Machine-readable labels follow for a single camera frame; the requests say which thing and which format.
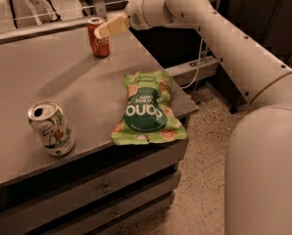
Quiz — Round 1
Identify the red coke can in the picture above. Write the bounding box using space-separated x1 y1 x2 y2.
87 17 110 58

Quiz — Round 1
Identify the metal railing frame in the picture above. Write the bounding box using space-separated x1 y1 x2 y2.
0 0 226 87

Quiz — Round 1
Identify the white 7up can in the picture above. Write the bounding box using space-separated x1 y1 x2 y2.
27 100 75 157

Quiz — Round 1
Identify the dark cabinet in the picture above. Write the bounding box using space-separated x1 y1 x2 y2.
219 0 292 66

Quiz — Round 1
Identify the green rice chip bag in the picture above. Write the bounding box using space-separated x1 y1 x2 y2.
112 70 187 146

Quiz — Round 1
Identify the grey drawer cabinet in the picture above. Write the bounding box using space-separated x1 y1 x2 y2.
0 141 187 235

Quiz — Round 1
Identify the white cable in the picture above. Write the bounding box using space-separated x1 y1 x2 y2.
180 37 205 90

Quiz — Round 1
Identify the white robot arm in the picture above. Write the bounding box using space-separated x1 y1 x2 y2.
95 0 292 235

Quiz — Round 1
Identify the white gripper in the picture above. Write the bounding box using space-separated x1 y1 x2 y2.
94 0 151 39

